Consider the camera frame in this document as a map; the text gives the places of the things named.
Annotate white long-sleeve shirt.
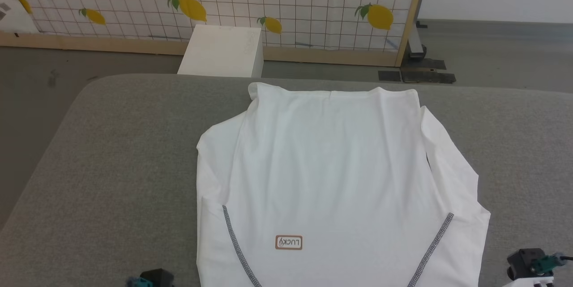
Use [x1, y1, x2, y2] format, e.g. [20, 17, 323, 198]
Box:
[196, 82, 492, 287]

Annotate white box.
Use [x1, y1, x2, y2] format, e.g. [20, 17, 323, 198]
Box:
[177, 24, 265, 78]

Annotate lemon print grid partition panel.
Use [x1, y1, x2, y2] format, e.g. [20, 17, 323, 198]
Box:
[0, 0, 431, 67]

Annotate dark metal panel foot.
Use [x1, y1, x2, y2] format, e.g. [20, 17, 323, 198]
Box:
[378, 19, 457, 84]

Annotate white panel with grey shapes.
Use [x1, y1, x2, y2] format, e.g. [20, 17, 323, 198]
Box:
[0, 0, 40, 34]

